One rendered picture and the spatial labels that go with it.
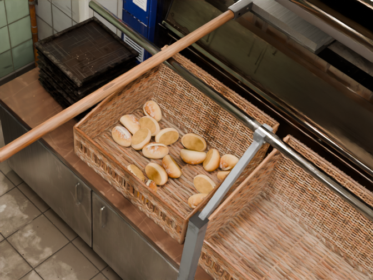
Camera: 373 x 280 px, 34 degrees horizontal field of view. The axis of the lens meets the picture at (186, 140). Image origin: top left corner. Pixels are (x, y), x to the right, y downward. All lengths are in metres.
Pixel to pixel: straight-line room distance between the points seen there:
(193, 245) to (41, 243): 1.13
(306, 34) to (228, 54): 0.32
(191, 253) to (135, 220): 0.37
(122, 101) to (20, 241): 0.84
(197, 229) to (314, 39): 0.71
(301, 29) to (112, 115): 0.79
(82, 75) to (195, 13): 0.47
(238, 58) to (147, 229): 0.67
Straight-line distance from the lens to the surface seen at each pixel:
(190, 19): 2.25
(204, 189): 2.19
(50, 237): 2.80
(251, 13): 2.03
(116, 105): 2.33
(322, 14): 1.67
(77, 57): 2.36
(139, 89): 2.37
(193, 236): 1.76
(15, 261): 2.75
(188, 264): 1.89
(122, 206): 2.18
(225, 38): 2.17
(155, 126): 2.33
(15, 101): 2.52
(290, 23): 2.02
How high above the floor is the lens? 2.38
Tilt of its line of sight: 49 degrees down
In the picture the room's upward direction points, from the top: 10 degrees clockwise
